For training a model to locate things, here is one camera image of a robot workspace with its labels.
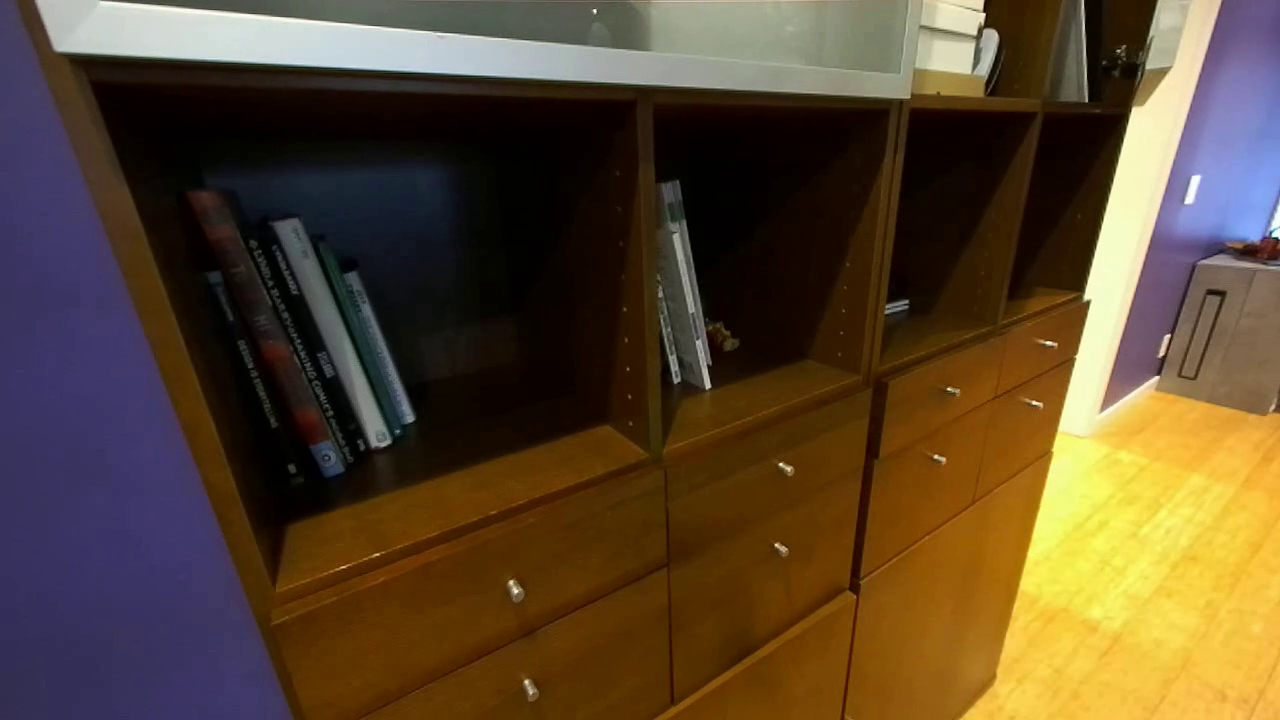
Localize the dark red book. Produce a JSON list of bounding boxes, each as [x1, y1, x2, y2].
[[184, 188, 354, 487]]

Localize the dark green book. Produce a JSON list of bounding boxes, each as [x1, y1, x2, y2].
[[313, 234, 410, 443]]

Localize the stacked white books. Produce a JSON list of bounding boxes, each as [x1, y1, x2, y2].
[[913, 0, 1002, 79]]

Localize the metal door hinge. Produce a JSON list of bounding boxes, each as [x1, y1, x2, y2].
[[1098, 37, 1150, 88]]

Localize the tall grey white book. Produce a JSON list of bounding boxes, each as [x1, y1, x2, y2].
[[657, 177, 720, 395]]

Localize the tan flat box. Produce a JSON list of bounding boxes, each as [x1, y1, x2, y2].
[[913, 67, 991, 101]]

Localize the wide frosted glass cupboard door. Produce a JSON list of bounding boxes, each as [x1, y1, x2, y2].
[[34, 0, 928, 102]]

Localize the wide brown wooden drawer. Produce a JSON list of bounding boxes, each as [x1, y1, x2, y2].
[[366, 569, 676, 720], [266, 459, 670, 720]]

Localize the red object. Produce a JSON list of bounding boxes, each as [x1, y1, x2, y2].
[[1221, 231, 1280, 265]]

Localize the light grey book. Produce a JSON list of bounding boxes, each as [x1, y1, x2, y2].
[[339, 265, 424, 430]]

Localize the narrow frosted glass cupboard door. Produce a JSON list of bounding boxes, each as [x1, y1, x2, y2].
[[1136, 0, 1193, 77]]

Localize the black book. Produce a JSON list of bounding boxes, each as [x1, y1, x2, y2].
[[201, 268, 317, 495], [245, 231, 374, 466]]

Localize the brown wooden shelf cabinet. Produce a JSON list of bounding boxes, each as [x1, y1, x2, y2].
[[12, 0, 1162, 720]]

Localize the brown wooden cupboard door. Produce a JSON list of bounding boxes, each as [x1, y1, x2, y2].
[[659, 593, 858, 720], [838, 448, 1057, 720]]

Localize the small brown figurine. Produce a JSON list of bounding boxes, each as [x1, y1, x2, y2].
[[703, 317, 748, 358]]

